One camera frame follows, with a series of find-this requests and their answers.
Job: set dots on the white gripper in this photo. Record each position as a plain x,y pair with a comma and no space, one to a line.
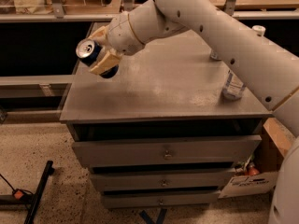
123,36

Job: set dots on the blue pepsi can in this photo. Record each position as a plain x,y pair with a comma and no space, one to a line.
100,62

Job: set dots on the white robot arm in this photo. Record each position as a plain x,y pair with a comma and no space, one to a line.
269,71

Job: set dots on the tall silver can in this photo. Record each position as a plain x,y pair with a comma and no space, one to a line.
214,56

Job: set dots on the grey drawer cabinet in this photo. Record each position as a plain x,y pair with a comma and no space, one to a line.
170,89

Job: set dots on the black metal stand leg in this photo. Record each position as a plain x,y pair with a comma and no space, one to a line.
48,171

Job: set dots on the clear plastic water bottle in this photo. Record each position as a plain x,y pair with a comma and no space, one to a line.
233,88

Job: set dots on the top grey drawer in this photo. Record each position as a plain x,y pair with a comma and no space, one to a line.
138,152

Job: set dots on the grey drawer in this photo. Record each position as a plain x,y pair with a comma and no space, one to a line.
162,179
138,152
160,199

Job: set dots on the bottom grey drawer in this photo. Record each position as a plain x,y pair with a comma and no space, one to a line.
160,199

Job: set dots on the middle grey drawer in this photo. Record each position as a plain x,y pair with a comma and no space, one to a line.
162,179

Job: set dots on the orange bottle in box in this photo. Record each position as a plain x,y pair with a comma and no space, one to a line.
252,170

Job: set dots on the cardboard box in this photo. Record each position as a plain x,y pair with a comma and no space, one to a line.
267,159

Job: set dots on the metal shelf frame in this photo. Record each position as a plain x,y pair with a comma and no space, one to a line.
21,10

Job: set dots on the orange cable connector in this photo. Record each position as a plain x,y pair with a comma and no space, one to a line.
18,194

